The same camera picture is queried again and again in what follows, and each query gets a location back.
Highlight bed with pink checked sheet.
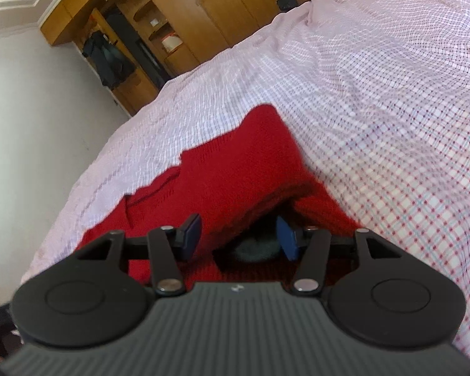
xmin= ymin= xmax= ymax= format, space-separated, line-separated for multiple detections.
xmin=19 ymin=0 xmax=470 ymax=361

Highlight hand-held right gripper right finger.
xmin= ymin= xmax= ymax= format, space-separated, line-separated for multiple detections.
xmin=276 ymin=216 xmax=406 ymax=297

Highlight dark grey cloth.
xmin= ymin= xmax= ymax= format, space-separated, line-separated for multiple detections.
xmin=235 ymin=219 xmax=281 ymax=263

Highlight dark hanging clothes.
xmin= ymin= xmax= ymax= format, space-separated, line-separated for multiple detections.
xmin=82 ymin=31 xmax=136 ymax=89

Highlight white box on shelf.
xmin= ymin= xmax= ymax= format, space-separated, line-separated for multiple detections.
xmin=161 ymin=35 xmax=183 ymax=52

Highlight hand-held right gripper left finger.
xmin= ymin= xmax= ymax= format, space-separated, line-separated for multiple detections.
xmin=75 ymin=213 xmax=203 ymax=297

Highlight red knitted sweater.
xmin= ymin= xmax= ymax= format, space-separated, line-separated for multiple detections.
xmin=78 ymin=104 xmax=363 ymax=286

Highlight wooden wardrobe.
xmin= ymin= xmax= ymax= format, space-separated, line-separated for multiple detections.
xmin=39 ymin=0 xmax=312 ymax=116

